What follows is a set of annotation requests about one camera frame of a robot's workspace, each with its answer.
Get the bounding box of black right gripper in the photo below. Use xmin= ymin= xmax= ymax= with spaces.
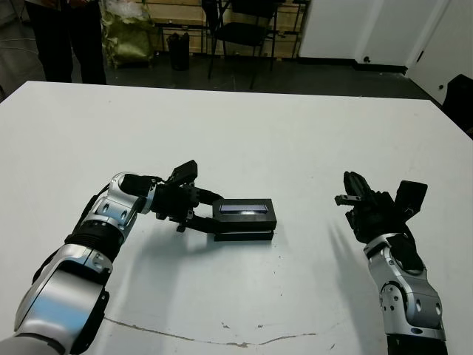
xmin=333 ymin=171 xmax=409 ymax=244

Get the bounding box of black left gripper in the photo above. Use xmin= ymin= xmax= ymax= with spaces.
xmin=149 ymin=182 xmax=227 ymax=234

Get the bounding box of black box lid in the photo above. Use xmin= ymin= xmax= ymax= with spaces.
xmin=211 ymin=197 xmax=278 ymax=233

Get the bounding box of black box base white insert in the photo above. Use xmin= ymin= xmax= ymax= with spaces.
xmin=214 ymin=228 xmax=275 ymax=243

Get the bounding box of small black bin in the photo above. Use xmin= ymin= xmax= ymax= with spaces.
xmin=166 ymin=32 xmax=191 ymax=72

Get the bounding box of white door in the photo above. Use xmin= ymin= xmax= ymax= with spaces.
xmin=404 ymin=0 xmax=473 ymax=109

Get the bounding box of black mesh office chair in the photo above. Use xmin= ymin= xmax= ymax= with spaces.
xmin=216 ymin=0 xmax=281 ymax=90

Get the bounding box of green sack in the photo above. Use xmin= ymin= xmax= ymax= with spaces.
xmin=101 ymin=0 xmax=158 ymax=70

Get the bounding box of person in beige jacket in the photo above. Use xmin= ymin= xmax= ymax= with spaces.
xmin=24 ymin=0 xmax=109 ymax=86

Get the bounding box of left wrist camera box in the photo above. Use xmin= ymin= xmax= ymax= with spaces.
xmin=167 ymin=159 xmax=199 ymax=186

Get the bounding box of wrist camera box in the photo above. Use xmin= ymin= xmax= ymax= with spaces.
xmin=167 ymin=159 xmax=199 ymax=186
xmin=392 ymin=180 xmax=429 ymax=220

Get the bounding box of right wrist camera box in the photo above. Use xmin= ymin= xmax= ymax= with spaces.
xmin=392 ymin=180 xmax=429 ymax=220

